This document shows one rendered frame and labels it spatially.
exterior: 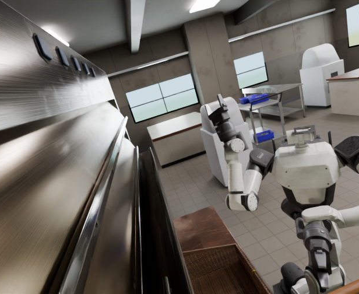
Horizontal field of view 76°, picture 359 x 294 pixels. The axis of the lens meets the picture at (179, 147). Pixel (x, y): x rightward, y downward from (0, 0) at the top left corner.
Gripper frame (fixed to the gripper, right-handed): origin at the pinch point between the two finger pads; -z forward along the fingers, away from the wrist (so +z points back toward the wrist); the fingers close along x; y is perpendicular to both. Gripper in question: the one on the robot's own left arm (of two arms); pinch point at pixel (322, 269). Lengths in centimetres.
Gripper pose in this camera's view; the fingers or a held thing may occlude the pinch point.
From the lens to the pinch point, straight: 96.5
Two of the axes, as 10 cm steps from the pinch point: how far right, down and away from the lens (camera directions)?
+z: 3.8, -3.6, 8.5
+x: 2.8, 9.2, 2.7
